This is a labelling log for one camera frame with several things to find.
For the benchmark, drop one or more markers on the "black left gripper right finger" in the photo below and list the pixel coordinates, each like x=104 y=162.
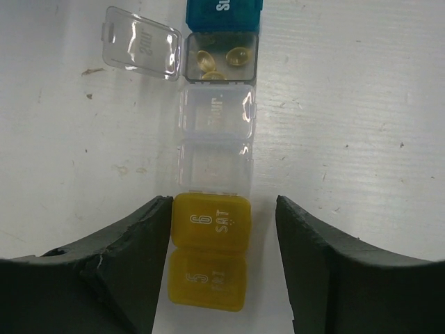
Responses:
x=338 y=283

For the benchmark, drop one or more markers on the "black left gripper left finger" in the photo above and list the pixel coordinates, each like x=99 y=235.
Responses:
x=107 y=282

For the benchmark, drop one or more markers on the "weekly pill organizer strip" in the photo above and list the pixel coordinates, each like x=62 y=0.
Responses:
x=211 y=216

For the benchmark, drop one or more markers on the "yellow pill in compartment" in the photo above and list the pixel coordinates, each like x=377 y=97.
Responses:
x=205 y=61

